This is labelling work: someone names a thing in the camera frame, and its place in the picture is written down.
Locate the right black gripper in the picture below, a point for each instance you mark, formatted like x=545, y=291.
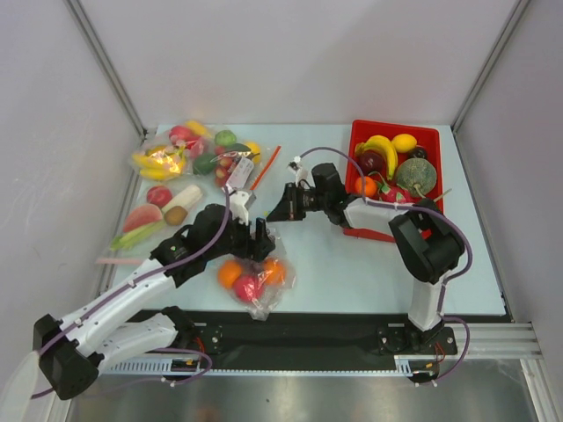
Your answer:
x=295, y=202

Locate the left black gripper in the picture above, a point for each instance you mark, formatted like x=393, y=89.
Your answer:
x=254, y=248

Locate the orange fake tangerine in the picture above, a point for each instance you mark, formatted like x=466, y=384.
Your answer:
x=273, y=271
x=228, y=273

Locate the red fake apple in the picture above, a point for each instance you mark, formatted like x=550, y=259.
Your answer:
x=248, y=288

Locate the clear zip bag blue seal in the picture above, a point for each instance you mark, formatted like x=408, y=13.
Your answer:
x=273, y=294

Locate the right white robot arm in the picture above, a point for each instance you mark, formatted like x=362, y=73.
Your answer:
x=434, y=250

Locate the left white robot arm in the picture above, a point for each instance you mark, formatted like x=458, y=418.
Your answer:
x=74, y=350

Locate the zip bag red seal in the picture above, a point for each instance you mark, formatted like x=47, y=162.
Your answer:
x=218, y=153

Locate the fake tangerine in tray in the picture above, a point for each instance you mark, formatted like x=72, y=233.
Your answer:
x=366, y=186

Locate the dark red fake plum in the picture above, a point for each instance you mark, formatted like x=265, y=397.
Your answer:
x=369, y=161

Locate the vegetable bag pink seal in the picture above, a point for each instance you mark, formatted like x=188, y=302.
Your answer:
x=162, y=210

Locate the yellow fake banana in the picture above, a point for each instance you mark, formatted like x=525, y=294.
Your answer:
x=381, y=145

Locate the pink fake dragon fruit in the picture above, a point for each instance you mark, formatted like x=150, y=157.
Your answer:
x=394, y=194

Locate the yellow bananas bag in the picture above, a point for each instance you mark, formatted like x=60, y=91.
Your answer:
x=160, y=163

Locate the yellow fake lemon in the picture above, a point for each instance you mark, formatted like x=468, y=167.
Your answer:
x=404, y=143

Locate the green fake melon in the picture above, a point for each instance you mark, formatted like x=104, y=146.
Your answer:
x=418, y=176

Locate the dark purple fake mangosteen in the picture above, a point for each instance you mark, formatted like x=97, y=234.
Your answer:
x=418, y=152

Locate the red plastic tray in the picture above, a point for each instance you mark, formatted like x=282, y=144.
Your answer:
x=427, y=138

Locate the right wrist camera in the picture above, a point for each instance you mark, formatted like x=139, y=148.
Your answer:
x=296, y=167

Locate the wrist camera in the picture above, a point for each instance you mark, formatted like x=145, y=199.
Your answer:
x=296, y=167
x=241, y=201

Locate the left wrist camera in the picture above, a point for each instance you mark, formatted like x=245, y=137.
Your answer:
x=241, y=201

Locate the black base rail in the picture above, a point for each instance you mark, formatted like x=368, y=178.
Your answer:
x=310, y=342

